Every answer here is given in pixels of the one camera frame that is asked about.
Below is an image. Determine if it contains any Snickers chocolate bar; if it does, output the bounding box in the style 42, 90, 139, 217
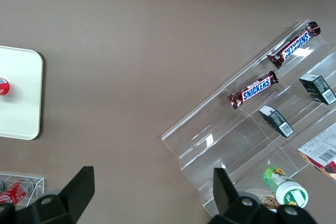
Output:
267, 21, 322, 70
227, 70, 279, 110

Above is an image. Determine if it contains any white box with barcode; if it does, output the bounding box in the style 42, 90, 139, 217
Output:
298, 123, 336, 182

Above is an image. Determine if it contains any green white small bottle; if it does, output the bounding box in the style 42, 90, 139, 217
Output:
261, 166, 309, 208

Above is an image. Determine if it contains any clear acrylic stepped display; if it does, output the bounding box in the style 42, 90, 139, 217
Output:
161, 18, 336, 218

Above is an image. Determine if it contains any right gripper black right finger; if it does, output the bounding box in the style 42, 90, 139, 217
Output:
208, 167, 266, 224

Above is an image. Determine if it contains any small black box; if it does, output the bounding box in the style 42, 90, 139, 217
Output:
299, 73, 336, 106
258, 105, 295, 138

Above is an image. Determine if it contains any clear acrylic bottle rack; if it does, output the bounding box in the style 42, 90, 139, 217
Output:
0, 173, 45, 209

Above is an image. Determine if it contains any beige plastic tray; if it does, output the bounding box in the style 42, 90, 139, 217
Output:
0, 45, 44, 141

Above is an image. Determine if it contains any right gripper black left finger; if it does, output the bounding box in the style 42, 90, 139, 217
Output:
25, 166, 95, 224

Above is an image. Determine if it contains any red cola bottle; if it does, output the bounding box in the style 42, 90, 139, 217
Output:
0, 178, 34, 206

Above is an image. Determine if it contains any cup with red white lid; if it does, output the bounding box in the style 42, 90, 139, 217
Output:
0, 77, 11, 96

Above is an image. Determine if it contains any light tan wicker basket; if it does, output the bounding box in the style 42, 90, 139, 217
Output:
258, 188, 280, 213

